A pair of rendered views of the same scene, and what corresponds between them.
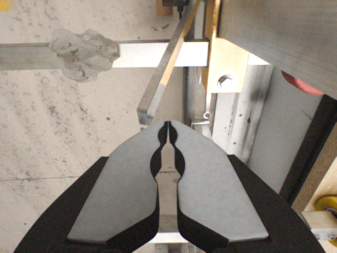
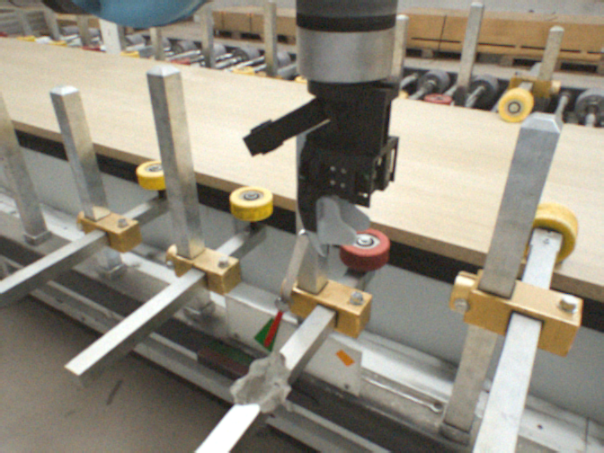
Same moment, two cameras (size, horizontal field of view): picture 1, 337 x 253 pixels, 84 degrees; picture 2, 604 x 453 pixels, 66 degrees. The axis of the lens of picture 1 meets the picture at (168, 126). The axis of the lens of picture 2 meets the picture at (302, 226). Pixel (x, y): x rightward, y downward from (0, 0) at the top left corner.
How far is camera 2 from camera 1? 0.54 m
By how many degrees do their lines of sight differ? 78
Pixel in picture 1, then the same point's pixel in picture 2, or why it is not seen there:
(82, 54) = (263, 375)
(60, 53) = (249, 387)
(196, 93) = (395, 407)
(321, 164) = (482, 259)
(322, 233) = (541, 238)
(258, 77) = (418, 364)
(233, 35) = (313, 262)
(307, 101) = (437, 293)
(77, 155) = not seen: outside the picture
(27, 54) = (225, 429)
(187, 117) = (431, 435)
